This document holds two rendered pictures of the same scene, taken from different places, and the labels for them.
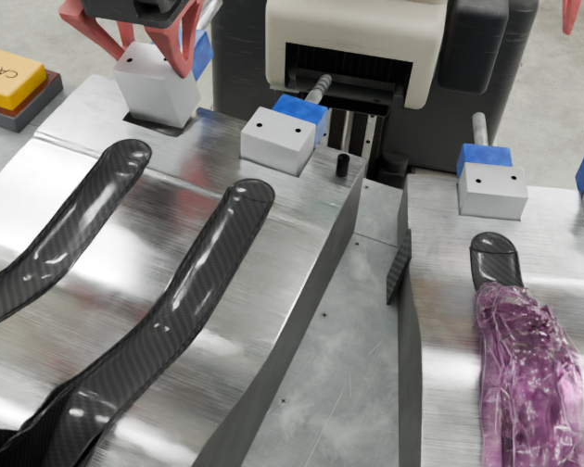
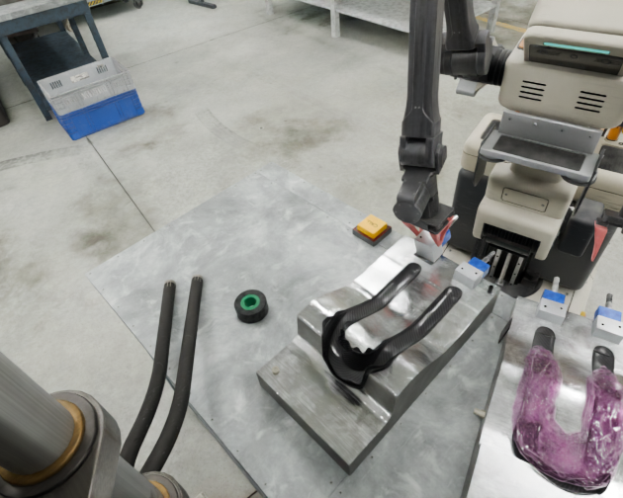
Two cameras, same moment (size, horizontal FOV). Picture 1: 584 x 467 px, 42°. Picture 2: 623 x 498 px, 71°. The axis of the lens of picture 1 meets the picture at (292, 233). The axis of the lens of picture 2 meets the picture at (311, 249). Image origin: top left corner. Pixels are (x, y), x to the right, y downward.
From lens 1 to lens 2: 0.42 m
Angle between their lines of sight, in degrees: 22
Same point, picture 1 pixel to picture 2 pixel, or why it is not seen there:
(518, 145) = (615, 276)
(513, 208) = (558, 319)
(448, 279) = (522, 340)
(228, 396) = (432, 357)
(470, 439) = (511, 395)
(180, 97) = (435, 252)
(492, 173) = (552, 304)
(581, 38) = not seen: outside the picture
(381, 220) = (504, 310)
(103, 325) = (397, 325)
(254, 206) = (454, 296)
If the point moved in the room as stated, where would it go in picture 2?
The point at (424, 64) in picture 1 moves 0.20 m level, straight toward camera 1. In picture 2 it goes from (546, 243) to (521, 290)
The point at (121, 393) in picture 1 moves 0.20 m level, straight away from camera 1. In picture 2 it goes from (400, 347) to (395, 270)
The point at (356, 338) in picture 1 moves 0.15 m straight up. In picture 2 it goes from (483, 352) to (497, 311)
